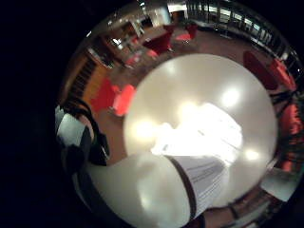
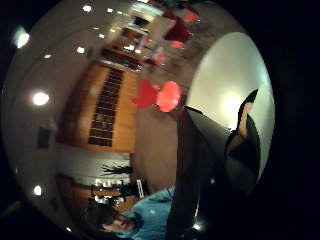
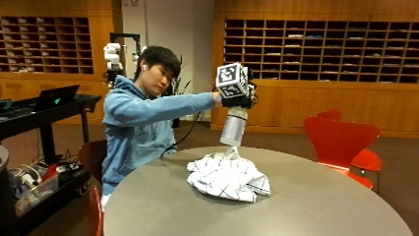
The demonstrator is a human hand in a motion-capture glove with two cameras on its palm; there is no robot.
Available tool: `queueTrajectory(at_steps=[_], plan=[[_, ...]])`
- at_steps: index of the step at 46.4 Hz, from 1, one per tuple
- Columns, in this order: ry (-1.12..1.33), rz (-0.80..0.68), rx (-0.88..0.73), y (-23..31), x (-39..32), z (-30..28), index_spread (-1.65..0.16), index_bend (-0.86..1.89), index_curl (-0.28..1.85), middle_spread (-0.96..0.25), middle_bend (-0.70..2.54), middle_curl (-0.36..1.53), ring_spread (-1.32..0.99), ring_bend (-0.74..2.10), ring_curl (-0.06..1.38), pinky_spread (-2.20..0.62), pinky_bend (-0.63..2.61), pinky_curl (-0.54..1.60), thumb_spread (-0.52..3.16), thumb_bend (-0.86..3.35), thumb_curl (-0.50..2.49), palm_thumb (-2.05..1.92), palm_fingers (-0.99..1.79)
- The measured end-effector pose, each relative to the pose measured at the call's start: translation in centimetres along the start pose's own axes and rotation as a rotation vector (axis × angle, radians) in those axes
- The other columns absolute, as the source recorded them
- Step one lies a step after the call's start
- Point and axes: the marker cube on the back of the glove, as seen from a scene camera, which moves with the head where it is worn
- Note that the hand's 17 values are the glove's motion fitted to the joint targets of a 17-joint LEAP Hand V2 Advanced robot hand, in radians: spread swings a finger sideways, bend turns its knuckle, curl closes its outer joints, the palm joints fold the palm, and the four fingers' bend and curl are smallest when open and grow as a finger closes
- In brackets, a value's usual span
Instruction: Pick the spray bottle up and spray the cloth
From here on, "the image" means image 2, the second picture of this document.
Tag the dark grid wall panel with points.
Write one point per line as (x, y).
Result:
(106, 106)

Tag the the person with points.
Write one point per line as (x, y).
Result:
(150, 213)

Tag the dark counter with lights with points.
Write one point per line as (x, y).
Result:
(121, 58)

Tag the dark shelf with lit items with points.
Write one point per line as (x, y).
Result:
(113, 191)

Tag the dark green potted plant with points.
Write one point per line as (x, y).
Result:
(116, 170)

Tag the red chair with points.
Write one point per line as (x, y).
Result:
(178, 30)
(191, 16)
(160, 96)

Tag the group of ceiling spot lamps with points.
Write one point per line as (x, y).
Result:
(40, 98)

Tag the dark ceiling box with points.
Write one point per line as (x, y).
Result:
(43, 137)

